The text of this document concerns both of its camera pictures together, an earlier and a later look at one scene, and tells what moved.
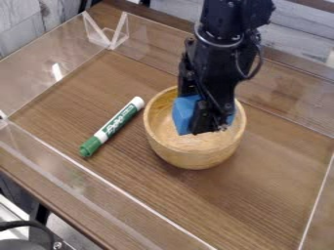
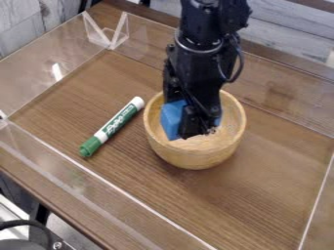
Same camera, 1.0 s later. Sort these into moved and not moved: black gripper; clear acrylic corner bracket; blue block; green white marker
Moved: blue block; black gripper
Not moved: clear acrylic corner bracket; green white marker
